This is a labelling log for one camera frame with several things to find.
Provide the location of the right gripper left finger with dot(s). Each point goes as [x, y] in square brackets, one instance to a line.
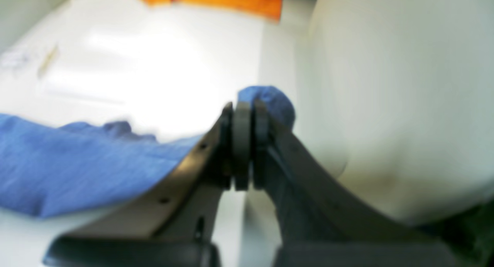
[170, 225]

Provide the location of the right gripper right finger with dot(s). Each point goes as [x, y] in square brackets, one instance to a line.
[322, 223]

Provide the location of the blue t-shirt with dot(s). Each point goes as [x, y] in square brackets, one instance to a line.
[47, 172]

